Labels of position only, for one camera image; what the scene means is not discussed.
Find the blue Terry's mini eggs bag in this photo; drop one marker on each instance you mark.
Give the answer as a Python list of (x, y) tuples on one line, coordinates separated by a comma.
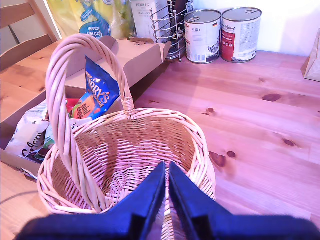
[(100, 85)]

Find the brown cardboard box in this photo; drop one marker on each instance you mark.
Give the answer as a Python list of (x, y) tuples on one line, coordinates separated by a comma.
[(142, 60)]

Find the wooden chair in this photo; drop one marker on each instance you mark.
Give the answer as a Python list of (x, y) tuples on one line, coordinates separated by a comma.
[(25, 48)]

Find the white paper slip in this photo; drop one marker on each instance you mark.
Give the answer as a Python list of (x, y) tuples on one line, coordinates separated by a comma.
[(28, 173)]

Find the tan paper bag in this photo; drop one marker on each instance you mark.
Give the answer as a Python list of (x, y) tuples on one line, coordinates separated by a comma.
[(312, 65)]

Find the red mini eggs bag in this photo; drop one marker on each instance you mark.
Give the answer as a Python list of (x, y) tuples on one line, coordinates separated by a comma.
[(71, 105)]

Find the white Porlex carton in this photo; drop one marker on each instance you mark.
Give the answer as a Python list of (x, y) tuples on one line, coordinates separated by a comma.
[(143, 17)]

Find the tin can with white label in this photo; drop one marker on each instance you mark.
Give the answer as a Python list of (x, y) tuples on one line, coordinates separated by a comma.
[(202, 37)]

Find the yellow kitchen towel pack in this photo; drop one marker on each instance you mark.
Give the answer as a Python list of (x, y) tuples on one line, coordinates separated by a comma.
[(95, 20)]

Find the white Galaxy mini eggs bag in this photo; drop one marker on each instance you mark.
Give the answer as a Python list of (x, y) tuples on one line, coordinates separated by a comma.
[(27, 135), (80, 125)]

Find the tin can with red label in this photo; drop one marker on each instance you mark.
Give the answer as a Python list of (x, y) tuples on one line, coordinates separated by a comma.
[(240, 35)]

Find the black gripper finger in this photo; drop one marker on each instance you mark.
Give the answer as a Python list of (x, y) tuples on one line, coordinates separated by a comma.
[(185, 200), (150, 200)]

